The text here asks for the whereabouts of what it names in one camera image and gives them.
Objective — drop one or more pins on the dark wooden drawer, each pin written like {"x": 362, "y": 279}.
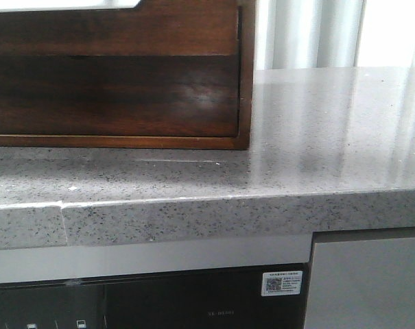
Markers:
{"x": 125, "y": 34}

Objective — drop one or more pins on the dark wooden drawer box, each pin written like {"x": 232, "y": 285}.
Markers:
{"x": 246, "y": 75}

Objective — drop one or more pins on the white QR code sticker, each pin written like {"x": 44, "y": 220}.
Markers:
{"x": 281, "y": 283}

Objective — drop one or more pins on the black built-in appliance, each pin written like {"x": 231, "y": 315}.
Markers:
{"x": 208, "y": 298}

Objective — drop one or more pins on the white curtain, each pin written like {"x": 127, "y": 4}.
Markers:
{"x": 319, "y": 34}

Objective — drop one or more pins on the grey cabinet door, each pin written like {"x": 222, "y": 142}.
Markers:
{"x": 362, "y": 284}

